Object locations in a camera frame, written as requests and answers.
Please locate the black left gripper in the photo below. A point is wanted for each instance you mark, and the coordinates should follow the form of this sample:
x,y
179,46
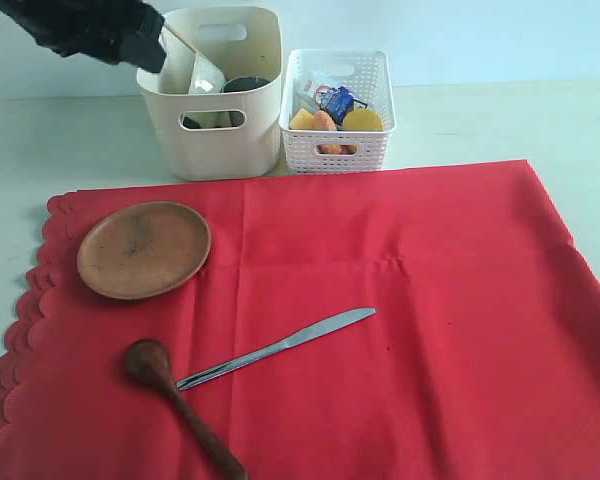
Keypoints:
x,y
110,31

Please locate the red tablecloth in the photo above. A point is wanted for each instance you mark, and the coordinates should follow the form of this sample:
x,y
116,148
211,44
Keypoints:
x,y
481,360

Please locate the cream plastic bin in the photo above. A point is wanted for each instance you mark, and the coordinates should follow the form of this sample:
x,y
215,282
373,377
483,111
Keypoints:
x,y
216,102

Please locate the dark wooden spoon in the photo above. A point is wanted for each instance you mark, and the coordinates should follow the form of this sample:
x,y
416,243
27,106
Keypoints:
x,y
147,362

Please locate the steel table knife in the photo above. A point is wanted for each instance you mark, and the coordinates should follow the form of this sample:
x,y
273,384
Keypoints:
x,y
309,333

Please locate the orange fried food piece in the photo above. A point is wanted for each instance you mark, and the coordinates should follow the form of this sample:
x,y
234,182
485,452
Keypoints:
x,y
322,121

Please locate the brown wooden plate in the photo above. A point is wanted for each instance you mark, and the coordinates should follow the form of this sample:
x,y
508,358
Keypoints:
x,y
144,250

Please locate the white perforated basket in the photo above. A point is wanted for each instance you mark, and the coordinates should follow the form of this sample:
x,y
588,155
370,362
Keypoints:
x,y
366,73

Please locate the stainless steel cup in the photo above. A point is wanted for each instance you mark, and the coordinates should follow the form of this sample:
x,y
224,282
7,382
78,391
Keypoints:
x,y
242,84

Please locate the yellow lemon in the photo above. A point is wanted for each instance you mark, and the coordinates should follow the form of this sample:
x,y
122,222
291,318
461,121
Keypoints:
x,y
364,120

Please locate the yellow cheese wedge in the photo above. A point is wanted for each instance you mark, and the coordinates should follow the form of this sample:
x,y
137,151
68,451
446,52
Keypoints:
x,y
302,120

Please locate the white ceramic bowl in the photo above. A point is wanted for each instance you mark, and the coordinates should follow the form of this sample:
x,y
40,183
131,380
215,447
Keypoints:
x,y
206,78

